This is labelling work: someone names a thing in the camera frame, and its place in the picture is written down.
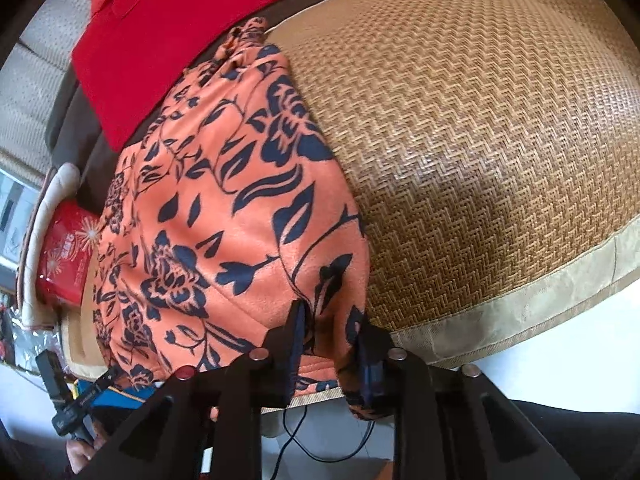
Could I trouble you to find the red firework print package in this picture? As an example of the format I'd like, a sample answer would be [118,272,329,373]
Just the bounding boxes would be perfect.
[37,202,103,306]

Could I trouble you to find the folded pink white quilt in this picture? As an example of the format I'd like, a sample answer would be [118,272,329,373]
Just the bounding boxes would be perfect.
[15,162,83,331]

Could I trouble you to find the woven bamboo mat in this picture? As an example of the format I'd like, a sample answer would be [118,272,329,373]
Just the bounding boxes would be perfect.
[60,0,640,406]

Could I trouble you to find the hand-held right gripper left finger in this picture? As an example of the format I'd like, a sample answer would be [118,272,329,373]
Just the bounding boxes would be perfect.
[65,300,308,480]

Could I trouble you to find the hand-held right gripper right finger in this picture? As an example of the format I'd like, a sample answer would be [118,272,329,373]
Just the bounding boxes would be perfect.
[350,312,581,480]

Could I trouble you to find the person's left hand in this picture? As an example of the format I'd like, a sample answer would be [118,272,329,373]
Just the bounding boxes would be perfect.
[64,432,108,478]

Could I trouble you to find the red blanket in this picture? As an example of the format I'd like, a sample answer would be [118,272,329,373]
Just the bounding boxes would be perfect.
[71,0,426,153]

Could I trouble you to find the yellow and blue container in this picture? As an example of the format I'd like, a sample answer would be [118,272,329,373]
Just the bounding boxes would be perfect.
[95,384,163,413]

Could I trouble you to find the black cable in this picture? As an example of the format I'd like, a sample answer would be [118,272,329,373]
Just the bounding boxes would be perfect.
[272,405,376,480]

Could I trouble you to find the brown leather sofa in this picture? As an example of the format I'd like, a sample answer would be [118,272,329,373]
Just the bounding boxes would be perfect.
[45,0,436,211]

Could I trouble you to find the orange floral shirt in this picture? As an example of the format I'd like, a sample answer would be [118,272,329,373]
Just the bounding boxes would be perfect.
[92,16,388,423]

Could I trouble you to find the beige dotted curtain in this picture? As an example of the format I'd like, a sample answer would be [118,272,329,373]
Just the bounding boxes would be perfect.
[0,0,96,161]

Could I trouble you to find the person's black pants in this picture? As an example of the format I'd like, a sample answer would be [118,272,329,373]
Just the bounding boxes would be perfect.
[510,399,640,480]

